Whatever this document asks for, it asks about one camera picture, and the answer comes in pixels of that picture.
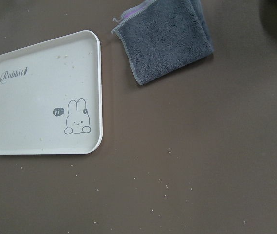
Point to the cream rabbit tray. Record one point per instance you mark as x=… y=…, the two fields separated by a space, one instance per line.
x=51 y=97

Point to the grey folded cloth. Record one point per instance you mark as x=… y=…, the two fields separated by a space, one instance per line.
x=161 y=36

